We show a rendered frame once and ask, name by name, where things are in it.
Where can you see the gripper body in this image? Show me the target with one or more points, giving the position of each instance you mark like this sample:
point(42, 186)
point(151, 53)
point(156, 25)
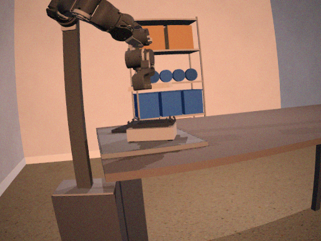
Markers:
point(133, 58)

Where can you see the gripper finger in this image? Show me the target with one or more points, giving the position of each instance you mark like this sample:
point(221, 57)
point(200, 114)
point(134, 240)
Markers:
point(147, 79)
point(138, 79)

